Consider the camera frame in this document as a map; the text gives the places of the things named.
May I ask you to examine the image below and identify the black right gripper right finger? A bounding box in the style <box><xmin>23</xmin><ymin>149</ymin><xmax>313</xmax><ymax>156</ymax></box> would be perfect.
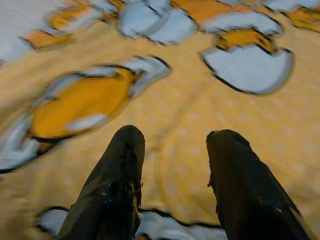
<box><xmin>205</xmin><ymin>129</ymin><xmax>316</xmax><ymax>240</ymax></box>

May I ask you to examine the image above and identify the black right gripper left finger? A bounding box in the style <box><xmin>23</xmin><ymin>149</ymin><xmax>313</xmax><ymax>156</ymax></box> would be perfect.
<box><xmin>56</xmin><ymin>124</ymin><xmax>146</xmax><ymax>240</ymax></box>

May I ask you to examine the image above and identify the yellow cartoon egg blanket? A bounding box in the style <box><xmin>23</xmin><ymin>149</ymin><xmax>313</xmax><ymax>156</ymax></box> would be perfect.
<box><xmin>0</xmin><ymin>0</ymin><xmax>320</xmax><ymax>240</ymax></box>

